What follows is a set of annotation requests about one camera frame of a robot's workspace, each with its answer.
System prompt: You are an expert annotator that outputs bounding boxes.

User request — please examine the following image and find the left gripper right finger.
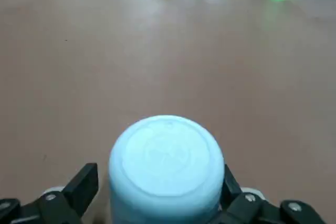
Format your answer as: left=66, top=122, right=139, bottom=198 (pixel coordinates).
left=207, top=164, right=326, bottom=224

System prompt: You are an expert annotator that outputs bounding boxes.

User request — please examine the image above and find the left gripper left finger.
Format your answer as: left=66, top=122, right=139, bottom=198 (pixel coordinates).
left=0, top=163, right=99, bottom=224

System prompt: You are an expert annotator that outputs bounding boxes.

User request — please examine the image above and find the light blue plastic cup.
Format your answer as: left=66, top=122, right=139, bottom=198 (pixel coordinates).
left=108, top=115, right=225, bottom=224

